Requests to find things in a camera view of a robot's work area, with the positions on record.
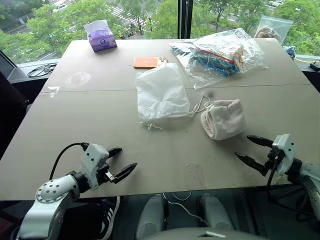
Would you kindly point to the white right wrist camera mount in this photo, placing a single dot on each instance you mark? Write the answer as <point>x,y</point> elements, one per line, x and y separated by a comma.
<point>285,147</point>

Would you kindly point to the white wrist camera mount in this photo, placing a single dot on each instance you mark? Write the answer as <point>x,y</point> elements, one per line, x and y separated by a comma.
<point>285,147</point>
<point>93,157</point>

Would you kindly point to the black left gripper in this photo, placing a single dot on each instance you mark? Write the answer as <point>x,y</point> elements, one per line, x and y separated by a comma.
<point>103,175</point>

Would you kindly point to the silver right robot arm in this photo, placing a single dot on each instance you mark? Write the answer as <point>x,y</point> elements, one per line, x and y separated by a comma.
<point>311,172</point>

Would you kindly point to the orange smartphone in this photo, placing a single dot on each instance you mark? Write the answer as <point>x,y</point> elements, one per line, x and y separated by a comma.
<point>146,62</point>

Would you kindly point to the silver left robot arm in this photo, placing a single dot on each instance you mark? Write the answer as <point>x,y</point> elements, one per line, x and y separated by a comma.
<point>50,192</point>

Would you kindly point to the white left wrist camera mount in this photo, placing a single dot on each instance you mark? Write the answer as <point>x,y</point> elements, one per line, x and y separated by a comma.
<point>93,157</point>

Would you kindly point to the small black device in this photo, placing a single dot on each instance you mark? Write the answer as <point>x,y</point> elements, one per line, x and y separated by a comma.
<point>315,66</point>

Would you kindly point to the dark window frame post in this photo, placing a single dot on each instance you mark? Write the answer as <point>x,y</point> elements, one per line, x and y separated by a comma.
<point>185,20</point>

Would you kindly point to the clear zip bag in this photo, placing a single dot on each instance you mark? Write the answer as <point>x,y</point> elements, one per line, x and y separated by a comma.
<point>277,27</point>

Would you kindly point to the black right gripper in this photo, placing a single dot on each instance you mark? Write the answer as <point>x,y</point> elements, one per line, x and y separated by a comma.
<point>274,157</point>

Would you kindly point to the grey robot torso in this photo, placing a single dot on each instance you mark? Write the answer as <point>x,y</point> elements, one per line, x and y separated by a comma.
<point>200,235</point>

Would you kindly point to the purple tissue box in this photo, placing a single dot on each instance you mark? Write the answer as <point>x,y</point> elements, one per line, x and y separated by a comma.
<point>102,41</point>

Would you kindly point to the black white striped sneaker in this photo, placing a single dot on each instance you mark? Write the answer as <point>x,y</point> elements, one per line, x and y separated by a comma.
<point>110,212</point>

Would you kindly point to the beige fabric pouch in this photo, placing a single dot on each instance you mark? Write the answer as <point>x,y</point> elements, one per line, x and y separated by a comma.
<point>225,117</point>

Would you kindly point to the grey rounded robot leg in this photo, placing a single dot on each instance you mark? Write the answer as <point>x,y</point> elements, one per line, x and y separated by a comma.
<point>215,212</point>
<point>150,215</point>

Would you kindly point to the clear bag of colourful cloths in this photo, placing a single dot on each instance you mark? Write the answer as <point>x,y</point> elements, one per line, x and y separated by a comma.
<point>217,57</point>

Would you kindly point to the clear tape piece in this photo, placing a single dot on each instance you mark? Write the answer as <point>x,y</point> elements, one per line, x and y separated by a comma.
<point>53,90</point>

